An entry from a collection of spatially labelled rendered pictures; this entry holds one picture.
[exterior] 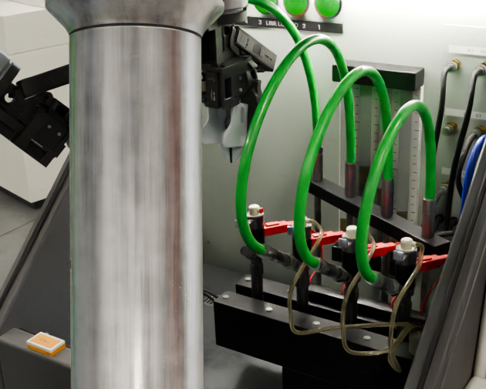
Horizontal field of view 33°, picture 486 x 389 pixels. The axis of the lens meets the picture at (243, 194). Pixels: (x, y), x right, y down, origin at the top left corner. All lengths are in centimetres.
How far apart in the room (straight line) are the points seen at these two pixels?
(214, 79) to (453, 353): 44
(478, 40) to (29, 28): 294
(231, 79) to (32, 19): 298
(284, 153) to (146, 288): 102
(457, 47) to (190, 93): 83
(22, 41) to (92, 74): 346
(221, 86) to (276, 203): 55
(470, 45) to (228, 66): 42
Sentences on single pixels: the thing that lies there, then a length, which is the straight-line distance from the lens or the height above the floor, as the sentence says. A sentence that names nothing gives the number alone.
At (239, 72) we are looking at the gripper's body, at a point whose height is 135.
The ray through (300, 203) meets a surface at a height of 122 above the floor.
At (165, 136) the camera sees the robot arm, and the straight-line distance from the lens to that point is 50.
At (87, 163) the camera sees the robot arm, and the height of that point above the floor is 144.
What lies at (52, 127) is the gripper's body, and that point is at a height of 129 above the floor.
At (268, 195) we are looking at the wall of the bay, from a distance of 154.
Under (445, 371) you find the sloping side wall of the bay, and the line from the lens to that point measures 101.
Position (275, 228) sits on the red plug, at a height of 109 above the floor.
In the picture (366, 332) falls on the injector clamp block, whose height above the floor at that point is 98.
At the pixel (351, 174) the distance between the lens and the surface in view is 129.
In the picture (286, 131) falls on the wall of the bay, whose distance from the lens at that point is 148.
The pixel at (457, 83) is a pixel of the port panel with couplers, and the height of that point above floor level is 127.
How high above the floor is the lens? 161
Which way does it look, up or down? 23 degrees down
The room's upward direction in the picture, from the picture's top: 3 degrees counter-clockwise
